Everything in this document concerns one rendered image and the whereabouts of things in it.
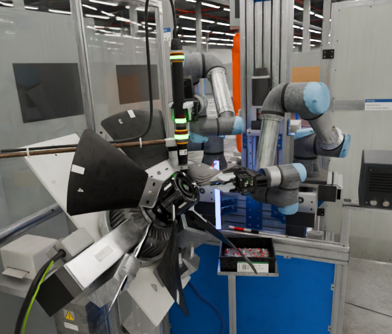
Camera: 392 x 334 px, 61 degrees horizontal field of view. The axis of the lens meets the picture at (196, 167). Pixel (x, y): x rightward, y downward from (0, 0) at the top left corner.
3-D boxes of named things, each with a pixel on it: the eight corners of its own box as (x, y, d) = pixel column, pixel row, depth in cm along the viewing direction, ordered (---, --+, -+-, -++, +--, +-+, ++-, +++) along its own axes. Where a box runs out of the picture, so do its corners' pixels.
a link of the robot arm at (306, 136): (298, 150, 179) (300, 125, 175) (324, 154, 170) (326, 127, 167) (289, 155, 170) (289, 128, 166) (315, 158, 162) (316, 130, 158)
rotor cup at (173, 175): (136, 207, 102) (164, 183, 96) (149, 181, 114) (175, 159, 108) (171, 236, 105) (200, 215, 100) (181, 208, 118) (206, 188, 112)
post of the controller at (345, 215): (340, 246, 136) (343, 201, 131) (340, 242, 138) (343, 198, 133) (347, 247, 135) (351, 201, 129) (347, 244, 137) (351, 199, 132)
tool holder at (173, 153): (168, 171, 109) (166, 141, 106) (165, 166, 116) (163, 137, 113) (195, 167, 111) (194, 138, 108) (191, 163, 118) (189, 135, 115)
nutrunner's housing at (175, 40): (179, 175, 112) (169, 28, 100) (177, 172, 116) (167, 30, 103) (190, 174, 113) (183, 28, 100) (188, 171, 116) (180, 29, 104)
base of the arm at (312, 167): (291, 167, 183) (292, 150, 180) (320, 169, 177) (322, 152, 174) (287, 176, 169) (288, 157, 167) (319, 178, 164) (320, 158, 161)
